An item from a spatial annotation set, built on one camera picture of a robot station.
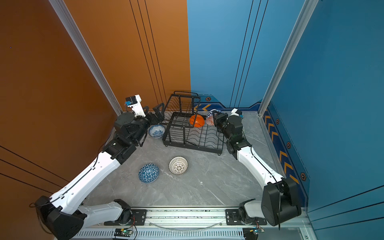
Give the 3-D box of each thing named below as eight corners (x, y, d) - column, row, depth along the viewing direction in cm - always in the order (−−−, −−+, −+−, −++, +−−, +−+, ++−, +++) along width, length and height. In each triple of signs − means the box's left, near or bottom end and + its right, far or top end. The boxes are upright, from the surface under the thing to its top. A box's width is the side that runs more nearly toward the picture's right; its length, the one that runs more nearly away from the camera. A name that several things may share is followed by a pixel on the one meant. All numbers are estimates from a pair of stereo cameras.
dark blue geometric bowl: (139, 183, 87) (136, 180, 83) (143, 166, 93) (141, 163, 90) (157, 183, 87) (155, 180, 83) (160, 166, 93) (158, 163, 89)
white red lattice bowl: (169, 175, 89) (167, 172, 85) (171, 159, 95) (169, 156, 92) (187, 175, 89) (187, 172, 85) (188, 159, 95) (188, 156, 92)
